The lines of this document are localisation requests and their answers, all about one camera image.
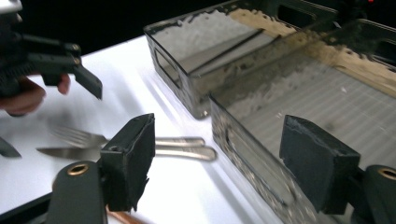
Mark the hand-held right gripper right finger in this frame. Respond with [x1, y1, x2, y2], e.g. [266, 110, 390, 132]
[278, 115, 361, 216]

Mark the metal fork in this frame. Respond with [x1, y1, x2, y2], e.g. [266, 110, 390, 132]
[49, 124, 206, 148]

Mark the black chopstick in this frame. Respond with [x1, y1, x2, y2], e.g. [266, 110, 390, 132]
[186, 28, 267, 76]

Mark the metal table knife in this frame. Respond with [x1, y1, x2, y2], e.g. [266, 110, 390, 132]
[35, 145, 218, 162]

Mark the brown wooden spoon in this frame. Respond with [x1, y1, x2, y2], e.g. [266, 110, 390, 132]
[106, 206, 150, 224]

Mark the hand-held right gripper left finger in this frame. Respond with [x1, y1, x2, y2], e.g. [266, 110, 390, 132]
[100, 113, 156, 213]

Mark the smoky clear plastic bin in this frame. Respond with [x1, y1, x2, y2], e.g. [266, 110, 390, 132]
[143, 0, 340, 119]
[208, 18, 396, 224]

